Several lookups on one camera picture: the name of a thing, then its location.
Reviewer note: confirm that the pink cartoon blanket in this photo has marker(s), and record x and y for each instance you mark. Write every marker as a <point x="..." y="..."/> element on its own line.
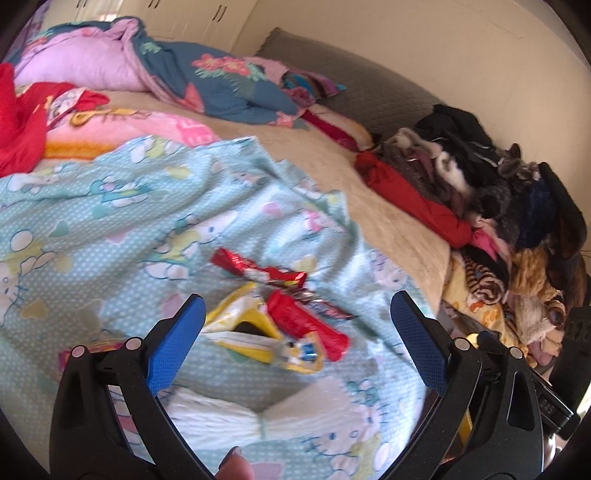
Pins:
<point x="138" y="127"/>

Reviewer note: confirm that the white foam fruit net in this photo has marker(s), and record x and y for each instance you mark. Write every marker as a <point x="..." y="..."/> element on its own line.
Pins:
<point x="207" y="415"/>

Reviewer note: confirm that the yellow white snack bag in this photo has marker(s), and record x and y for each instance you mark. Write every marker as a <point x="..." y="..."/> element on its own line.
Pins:
<point x="231" y="310"/>

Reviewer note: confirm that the tan fuzzy garment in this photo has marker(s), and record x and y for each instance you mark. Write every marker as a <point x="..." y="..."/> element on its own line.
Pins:
<point x="531" y="272"/>

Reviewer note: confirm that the crimson patterned cloth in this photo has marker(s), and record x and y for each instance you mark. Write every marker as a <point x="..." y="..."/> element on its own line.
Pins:
<point x="332" y="129"/>

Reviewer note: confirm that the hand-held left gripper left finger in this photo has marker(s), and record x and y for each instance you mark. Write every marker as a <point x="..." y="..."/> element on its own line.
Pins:
<point x="178" y="341"/>

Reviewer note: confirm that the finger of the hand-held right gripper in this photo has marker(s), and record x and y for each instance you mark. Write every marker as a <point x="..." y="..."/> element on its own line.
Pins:
<point x="501" y="353"/>

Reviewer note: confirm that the pink pillow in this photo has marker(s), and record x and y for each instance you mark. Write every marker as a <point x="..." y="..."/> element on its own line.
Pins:
<point x="263" y="64"/>

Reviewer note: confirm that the red tube wrapper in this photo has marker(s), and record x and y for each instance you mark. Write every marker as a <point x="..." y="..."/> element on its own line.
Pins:
<point x="318" y="332"/>

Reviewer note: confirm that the cream folded garment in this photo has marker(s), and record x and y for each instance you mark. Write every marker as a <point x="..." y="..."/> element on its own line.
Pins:
<point x="450" y="168"/>

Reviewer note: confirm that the person's left hand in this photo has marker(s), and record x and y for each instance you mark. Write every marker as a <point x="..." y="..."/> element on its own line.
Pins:
<point x="235" y="468"/>

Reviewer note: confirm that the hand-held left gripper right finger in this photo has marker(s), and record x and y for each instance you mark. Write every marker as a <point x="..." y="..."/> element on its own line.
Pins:
<point x="418" y="341"/>

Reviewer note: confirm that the black jacket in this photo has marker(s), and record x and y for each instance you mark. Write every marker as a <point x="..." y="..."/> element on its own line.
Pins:
<point x="452" y="124"/>

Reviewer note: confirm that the black quilted garment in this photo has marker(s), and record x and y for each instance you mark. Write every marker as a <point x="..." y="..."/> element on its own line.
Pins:
<point x="563" y="198"/>

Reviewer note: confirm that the dark candy wrapper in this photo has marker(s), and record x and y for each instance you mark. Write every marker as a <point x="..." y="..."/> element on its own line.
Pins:
<point x="323" y="307"/>

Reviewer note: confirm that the red folded cloth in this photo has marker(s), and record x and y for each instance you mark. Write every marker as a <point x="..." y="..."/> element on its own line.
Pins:
<point x="415" y="198"/>

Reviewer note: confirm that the grey beige folded garment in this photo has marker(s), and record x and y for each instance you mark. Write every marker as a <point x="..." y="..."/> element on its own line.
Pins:
<point x="411" y="141"/>

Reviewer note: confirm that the dark blue fuzzy garment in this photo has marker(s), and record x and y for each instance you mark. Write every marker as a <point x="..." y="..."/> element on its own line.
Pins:
<point x="535" y="207"/>

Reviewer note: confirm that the white wardrobe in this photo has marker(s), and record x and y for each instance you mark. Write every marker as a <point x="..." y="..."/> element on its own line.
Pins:
<point x="184" y="14"/>

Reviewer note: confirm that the grey patterned garment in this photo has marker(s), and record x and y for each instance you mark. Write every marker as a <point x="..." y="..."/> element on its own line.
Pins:
<point x="494" y="201"/>

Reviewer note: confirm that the pink red snack packet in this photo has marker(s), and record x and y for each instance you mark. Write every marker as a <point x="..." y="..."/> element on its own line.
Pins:
<point x="99" y="346"/>

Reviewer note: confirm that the blue floral quilt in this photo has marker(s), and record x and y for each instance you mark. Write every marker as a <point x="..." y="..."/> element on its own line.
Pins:
<point x="207" y="83"/>

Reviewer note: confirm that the white fleece garment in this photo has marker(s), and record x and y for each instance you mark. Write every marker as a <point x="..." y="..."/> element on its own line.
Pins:
<point x="531" y="318"/>

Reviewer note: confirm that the grey padded headboard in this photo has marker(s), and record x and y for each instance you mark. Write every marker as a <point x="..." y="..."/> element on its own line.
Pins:
<point x="369" y="92"/>

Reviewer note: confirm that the striped pillow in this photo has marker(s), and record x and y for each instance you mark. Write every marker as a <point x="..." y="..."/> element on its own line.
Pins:
<point x="300" y="85"/>

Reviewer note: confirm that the grey furry collar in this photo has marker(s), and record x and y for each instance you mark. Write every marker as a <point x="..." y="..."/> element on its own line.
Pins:
<point x="519" y="164"/>

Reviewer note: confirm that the long red shiny wrapper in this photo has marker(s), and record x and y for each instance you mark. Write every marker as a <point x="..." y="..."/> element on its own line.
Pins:
<point x="240" y="265"/>

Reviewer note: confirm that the pink garment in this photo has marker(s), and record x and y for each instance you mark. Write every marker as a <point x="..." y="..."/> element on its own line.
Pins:
<point x="485" y="240"/>

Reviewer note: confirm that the yellow cartoon blanket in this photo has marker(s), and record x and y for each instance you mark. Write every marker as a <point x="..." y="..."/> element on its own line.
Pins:
<point x="489" y="318"/>

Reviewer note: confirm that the red cartoon blanket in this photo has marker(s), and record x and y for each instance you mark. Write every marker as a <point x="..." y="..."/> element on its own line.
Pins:
<point x="18" y="129"/>

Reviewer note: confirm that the brown striped knit garment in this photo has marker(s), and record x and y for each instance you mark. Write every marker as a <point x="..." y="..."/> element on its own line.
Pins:
<point x="485" y="284"/>

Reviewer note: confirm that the light blue cartoon sheet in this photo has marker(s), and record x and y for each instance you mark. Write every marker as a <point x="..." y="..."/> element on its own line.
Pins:
<point x="115" y="221"/>

